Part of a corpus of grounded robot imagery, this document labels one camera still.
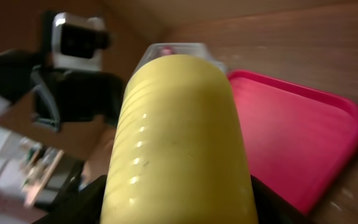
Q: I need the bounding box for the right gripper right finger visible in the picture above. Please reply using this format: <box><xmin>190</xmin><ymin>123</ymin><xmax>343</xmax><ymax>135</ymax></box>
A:
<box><xmin>251</xmin><ymin>175</ymin><xmax>314</xmax><ymax>224</ymax></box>

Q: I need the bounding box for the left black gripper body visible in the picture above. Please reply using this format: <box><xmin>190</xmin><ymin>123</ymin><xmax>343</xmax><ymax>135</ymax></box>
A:
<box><xmin>30</xmin><ymin>65</ymin><xmax>125</xmax><ymax>132</ymax></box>

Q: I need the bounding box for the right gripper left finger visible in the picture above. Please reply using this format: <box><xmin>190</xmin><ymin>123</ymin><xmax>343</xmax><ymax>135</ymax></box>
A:
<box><xmin>33</xmin><ymin>175</ymin><xmax>107</xmax><ymax>224</ymax></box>

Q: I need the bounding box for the yellow cup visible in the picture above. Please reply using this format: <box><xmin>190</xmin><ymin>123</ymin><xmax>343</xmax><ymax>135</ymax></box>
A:
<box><xmin>101</xmin><ymin>55</ymin><xmax>258</xmax><ymax>223</ymax></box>

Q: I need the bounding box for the red snack wrapper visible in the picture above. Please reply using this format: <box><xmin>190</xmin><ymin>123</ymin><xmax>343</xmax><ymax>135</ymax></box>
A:
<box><xmin>160</xmin><ymin>47</ymin><xmax>175</xmax><ymax>57</ymax></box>

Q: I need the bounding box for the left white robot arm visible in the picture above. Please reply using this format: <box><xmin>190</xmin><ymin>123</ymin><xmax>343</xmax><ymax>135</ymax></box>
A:
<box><xmin>0</xmin><ymin>50</ymin><xmax>124</xmax><ymax>132</ymax></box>

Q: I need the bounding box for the red serving tray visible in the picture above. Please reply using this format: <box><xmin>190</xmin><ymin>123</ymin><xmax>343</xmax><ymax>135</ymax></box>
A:
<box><xmin>228</xmin><ymin>70</ymin><xmax>358</xmax><ymax>214</ymax></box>

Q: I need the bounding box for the clear plastic bin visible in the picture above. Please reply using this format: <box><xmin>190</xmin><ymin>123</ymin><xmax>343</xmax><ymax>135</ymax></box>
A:
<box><xmin>133</xmin><ymin>42</ymin><xmax>227</xmax><ymax>73</ymax></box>

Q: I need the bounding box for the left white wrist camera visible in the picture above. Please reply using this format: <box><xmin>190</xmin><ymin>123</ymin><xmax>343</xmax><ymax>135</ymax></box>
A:
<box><xmin>51</xmin><ymin>12</ymin><xmax>111</xmax><ymax>72</ymax></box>

